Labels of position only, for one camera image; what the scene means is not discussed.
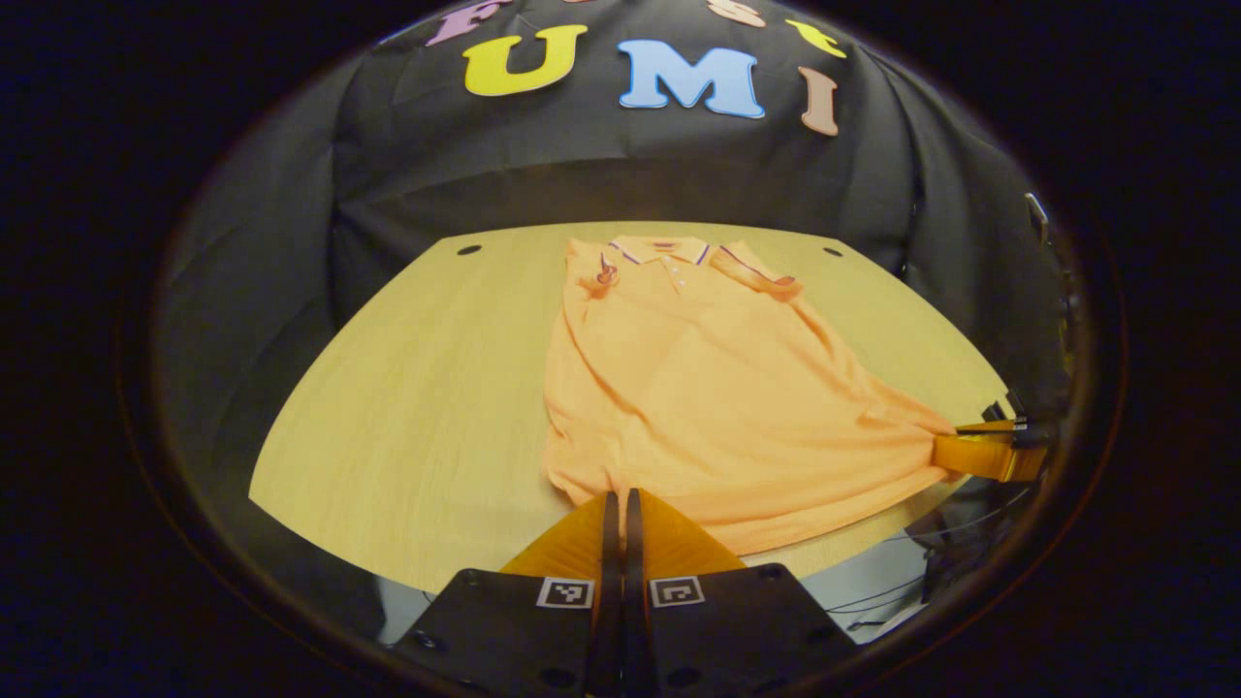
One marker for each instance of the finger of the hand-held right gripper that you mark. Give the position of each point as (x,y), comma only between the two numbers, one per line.
(994,425)
(979,458)

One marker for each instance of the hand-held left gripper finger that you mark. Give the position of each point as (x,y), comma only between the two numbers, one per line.
(611,620)
(633,620)

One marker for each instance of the orange T-shirt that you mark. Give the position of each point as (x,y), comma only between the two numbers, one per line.
(698,407)

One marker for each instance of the dark object under table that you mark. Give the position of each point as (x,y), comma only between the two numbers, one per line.
(960,553)

